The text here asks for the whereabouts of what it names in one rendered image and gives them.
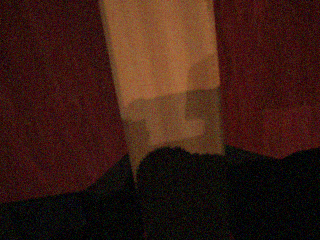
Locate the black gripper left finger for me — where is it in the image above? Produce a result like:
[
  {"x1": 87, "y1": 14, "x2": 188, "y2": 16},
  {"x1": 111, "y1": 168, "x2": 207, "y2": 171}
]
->
[{"x1": 0, "y1": 153, "x2": 144, "y2": 240}]

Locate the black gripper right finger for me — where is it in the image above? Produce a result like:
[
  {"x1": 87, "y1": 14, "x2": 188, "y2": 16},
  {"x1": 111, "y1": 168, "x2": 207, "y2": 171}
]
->
[{"x1": 225, "y1": 144, "x2": 320, "y2": 240}]

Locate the light brown wooden board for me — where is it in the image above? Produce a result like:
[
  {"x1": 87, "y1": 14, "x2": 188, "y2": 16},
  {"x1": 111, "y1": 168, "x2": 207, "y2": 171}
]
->
[{"x1": 98, "y1": 0, "x2": 230, "y2": 240}]

